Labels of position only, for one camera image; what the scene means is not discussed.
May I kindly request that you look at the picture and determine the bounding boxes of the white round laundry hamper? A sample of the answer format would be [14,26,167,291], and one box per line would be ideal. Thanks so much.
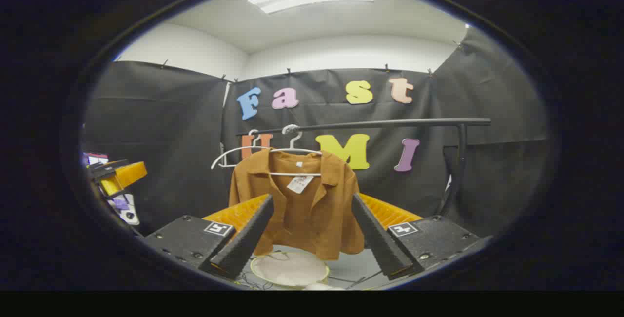
[250,250,330,288]

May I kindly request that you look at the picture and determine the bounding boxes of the white clothes hanger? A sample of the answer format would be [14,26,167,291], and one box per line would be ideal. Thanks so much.
[268,124,323,177]
[211,129,271,170]

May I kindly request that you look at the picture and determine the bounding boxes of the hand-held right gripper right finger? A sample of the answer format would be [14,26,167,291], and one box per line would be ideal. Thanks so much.
[351,193,490,281]

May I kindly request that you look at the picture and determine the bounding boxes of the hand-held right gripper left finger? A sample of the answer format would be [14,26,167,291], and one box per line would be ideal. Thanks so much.
[141,194,275,281]

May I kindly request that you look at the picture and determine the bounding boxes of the ceiling light panel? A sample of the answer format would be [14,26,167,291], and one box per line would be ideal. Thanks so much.
[247,0,375,14]

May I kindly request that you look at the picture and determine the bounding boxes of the black clothes rack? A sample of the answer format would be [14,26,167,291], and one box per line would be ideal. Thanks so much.
[236,118,492,218]

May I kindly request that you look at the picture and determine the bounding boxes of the brown shirt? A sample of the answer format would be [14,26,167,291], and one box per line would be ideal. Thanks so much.
[228,149,366,261]

